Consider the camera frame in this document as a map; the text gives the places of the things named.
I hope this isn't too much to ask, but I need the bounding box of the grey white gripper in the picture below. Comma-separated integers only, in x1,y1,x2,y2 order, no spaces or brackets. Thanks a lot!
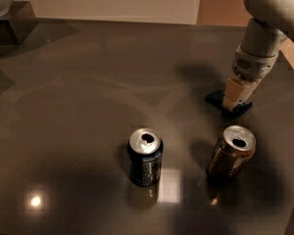
222,47,278,112

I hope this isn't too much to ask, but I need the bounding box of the blue rxbar blueberry wrapper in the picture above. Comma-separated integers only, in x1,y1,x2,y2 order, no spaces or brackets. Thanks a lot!
205,89,253,118

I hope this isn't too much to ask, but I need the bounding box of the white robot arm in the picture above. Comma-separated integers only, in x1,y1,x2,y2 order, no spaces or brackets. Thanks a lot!
222,0,294,112

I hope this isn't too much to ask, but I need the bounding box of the orange soda can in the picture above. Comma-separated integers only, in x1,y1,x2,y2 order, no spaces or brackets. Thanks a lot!
206,125,256,184

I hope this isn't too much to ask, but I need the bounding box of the dark blue soda can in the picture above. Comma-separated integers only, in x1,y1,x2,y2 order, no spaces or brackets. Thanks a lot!
127,128,164,187

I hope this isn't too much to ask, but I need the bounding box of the dark brown wooden stand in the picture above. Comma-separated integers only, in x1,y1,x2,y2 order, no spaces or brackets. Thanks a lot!
0,1,37,45

